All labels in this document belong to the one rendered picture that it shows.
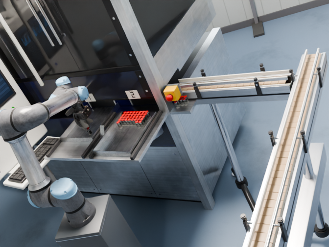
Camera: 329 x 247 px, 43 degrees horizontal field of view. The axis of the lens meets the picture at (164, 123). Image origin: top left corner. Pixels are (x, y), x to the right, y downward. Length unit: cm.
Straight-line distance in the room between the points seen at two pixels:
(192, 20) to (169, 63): 44
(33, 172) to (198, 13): 151
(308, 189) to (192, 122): 89
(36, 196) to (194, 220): 124
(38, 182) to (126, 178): 111
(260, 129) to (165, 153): 106
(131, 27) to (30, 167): 86
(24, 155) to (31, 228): 172
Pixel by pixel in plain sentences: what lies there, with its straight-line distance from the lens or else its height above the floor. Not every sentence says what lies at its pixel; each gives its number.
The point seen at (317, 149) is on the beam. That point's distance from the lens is 241.
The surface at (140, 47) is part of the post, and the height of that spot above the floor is 132.
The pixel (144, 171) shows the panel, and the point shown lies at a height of 37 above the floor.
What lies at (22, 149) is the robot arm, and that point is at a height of 124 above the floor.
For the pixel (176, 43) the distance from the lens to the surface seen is 259.
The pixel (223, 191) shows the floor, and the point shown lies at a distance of 310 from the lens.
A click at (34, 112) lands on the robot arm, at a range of 197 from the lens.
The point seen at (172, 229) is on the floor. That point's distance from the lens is 302.
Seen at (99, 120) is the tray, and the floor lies 88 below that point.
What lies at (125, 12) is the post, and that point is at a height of 152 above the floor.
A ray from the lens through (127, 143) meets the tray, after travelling 236.
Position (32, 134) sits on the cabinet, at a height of 88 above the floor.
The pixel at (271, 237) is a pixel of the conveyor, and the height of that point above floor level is 93.
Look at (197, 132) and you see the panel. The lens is 276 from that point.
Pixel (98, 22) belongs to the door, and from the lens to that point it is 231.
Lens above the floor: 217
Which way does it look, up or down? 33 degrees down
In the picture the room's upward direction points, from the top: 25 degrees counter-clockwise
